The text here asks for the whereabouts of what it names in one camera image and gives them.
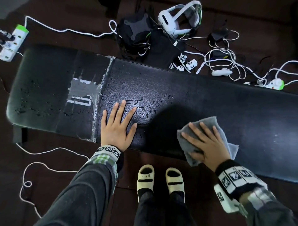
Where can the person's right forearm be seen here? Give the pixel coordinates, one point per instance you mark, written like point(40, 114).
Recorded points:
point(270, 211)

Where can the person's dark trousers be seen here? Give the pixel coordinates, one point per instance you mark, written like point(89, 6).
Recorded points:
point(149, 211)

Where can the marker wristband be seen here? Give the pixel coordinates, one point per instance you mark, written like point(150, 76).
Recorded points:
point(235, 179)
point(107, 151)

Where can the white power strip green end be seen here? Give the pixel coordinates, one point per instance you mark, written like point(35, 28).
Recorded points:
point(274, 84)
point(14, 42)

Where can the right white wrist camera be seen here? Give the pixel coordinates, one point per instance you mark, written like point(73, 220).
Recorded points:
point(225, 200)

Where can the flat black battery pack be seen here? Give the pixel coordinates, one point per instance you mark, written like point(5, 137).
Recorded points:
point(217, 54)

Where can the black head-mount device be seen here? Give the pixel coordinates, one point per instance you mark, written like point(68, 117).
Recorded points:
point(160, 51)

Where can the left marker wristband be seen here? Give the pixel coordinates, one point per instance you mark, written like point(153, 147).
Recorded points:
point(107, 151)

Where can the black power adapter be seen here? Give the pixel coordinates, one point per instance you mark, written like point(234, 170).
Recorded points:
point(218, 35)

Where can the white headset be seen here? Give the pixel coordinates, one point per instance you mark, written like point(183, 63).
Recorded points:
point(166, 21)

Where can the right marker wristband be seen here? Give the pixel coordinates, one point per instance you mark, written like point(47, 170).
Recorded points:
point(235, 179)

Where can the cream foam slipper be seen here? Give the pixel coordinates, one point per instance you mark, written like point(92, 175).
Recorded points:
point(145, 184)
point(175, 186)

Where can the black bench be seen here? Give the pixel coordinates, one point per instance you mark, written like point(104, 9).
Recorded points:
point(186, 100)

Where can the white handheld controller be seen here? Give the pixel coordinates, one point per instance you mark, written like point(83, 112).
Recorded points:
point(221, 72)

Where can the grey cleaning cloth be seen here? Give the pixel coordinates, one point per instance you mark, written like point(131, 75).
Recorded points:
point(186, 153)

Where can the person's right hand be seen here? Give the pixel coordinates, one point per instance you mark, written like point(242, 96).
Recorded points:
point(211, 151)

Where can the person's left forearm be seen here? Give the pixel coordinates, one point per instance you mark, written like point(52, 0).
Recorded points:
point(81, 198)

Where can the small white marker block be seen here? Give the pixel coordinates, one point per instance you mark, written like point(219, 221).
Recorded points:
point(182, 58)
point(191, 64)
point(180, 68)

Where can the person's left hand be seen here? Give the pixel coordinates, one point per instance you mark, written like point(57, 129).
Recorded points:
point(116, 135)

